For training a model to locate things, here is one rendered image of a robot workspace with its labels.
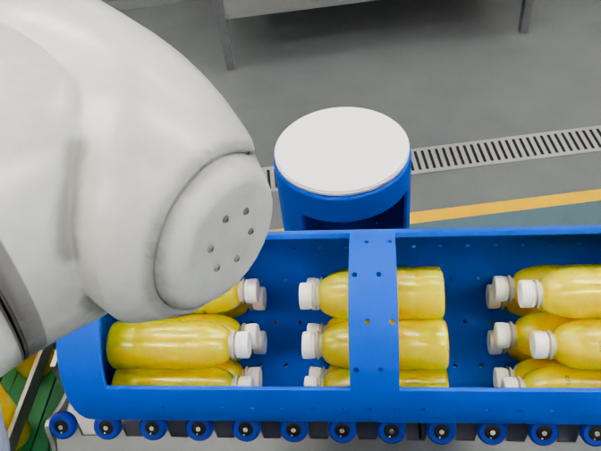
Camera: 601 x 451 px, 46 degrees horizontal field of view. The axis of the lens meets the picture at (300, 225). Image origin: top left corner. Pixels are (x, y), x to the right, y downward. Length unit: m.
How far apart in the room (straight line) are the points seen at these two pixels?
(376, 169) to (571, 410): 0.61
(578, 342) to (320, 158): 0.65
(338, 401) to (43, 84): 0.77
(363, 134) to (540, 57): 2.28
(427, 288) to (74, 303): 0.75
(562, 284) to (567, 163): 2.07
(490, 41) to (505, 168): 0.97
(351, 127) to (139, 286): 1.26
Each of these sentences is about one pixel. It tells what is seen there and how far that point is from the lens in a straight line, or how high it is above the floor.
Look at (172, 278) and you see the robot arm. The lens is 0.27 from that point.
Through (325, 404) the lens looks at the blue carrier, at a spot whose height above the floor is 1.10.
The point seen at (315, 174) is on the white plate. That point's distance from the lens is 1.40.
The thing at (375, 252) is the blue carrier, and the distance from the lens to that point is 0.98.
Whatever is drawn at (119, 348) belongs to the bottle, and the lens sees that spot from 1.06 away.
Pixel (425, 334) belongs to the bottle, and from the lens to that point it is 1.00.
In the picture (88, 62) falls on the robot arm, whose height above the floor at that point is 1.81.
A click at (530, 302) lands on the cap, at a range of 1.03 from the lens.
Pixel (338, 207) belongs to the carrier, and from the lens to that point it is 1.38.
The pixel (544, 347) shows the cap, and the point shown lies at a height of 1.13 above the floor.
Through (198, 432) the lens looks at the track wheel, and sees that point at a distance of 1.16.
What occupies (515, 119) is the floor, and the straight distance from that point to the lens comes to 3.27.
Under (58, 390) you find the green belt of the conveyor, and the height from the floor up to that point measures 0.90.
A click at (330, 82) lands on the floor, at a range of 3.50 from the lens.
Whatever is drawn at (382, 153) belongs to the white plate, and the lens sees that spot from 1.44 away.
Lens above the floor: 1.96
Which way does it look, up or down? 45 degrees down
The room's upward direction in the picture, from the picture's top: 8 degrees counter-clockwise
